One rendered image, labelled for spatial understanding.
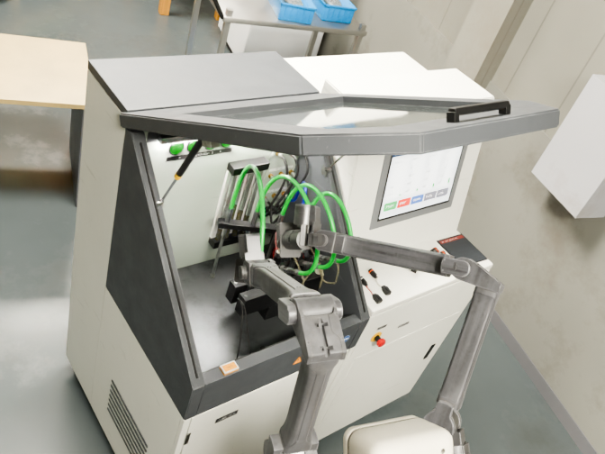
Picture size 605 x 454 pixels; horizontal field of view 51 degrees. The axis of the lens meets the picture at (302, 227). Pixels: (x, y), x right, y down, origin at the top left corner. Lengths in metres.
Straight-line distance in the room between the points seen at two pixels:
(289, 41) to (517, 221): 2.61
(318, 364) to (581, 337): 2.55
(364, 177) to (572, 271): 1.70
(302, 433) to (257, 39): 4.34
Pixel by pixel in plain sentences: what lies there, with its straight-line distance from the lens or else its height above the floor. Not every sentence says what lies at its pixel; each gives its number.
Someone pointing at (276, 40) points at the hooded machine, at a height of 0.35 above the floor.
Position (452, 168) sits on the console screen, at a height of 1.28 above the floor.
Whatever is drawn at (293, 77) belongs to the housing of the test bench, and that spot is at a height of 1.50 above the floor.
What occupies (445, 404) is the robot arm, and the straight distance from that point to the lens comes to 1.61.
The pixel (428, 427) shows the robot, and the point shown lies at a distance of 1.46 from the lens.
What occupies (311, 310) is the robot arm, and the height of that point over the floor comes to 1.63.
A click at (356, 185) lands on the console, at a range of 2.15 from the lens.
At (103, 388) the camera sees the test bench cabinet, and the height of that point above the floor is 0.30.
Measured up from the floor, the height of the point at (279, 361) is 0.91.
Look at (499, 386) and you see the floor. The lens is 3.71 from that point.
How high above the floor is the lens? 2.46
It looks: 38 degrees down
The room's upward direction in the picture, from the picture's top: 21 degrees clockwise
